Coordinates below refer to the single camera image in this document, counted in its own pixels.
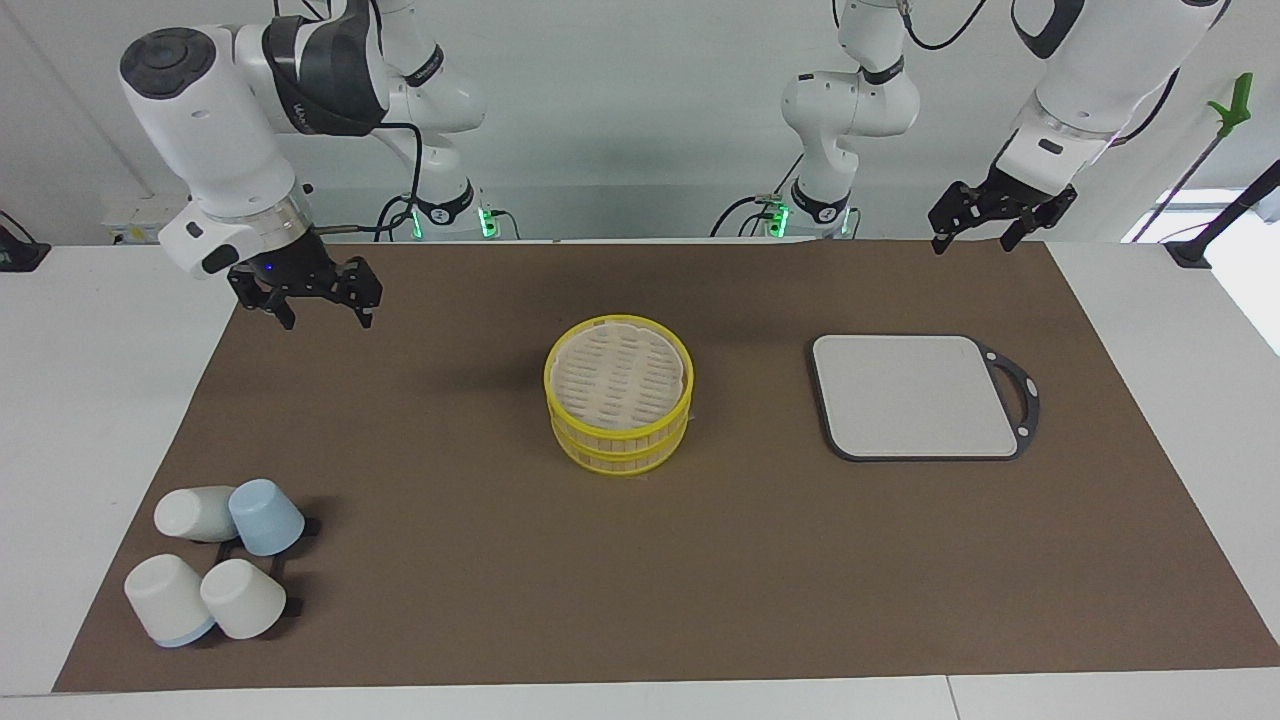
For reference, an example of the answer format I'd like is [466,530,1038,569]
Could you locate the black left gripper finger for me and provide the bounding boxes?
[1003,210,1051,253]
[928,195,966,256]

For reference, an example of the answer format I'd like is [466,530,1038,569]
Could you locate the white perforated steamer liner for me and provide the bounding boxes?
[552,322,687,426]

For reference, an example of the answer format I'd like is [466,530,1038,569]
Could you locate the yellow bamboo steamer lid tier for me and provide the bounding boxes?
[544,315,695,448]

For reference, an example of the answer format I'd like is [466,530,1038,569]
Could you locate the yellow bamboo steamer base basket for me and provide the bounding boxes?
[550,405,693,477]

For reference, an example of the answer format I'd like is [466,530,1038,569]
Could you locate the black slanted stand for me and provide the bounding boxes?
[1165,158,1280,269]

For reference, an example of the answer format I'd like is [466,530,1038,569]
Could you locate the white box stack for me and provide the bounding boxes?
[100,195,201,244]

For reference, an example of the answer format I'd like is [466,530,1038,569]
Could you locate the white cutting board grey rim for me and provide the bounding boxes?
[810,334,1041,463]

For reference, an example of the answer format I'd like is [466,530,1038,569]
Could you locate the light blue plastic cup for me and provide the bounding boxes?
[229,479,305,557]

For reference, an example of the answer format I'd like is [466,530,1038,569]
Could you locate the white plastic cup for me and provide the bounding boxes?
[154,486,239,543]
[124,554,216,648]
[200,558,288,641]

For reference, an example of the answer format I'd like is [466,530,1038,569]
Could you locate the green tipped pole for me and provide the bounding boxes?
[1130,72,1256,243]

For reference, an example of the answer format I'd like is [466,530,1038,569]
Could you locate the black desk device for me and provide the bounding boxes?
[0,210,51,273]

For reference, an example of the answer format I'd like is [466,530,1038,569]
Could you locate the brown table mat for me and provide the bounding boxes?
[52,240,1280,693]

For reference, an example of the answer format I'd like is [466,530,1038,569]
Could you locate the black base cable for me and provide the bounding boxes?
[712,193,781,239]
[375,193,416,243]

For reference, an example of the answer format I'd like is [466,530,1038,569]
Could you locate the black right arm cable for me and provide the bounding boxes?
[300,120,426,241]

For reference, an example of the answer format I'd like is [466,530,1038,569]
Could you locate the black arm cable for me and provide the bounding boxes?
[300,120,426,241]
[900,0,1186,149]

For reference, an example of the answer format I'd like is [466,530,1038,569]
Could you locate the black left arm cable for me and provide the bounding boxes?
[900,0,1186,149]

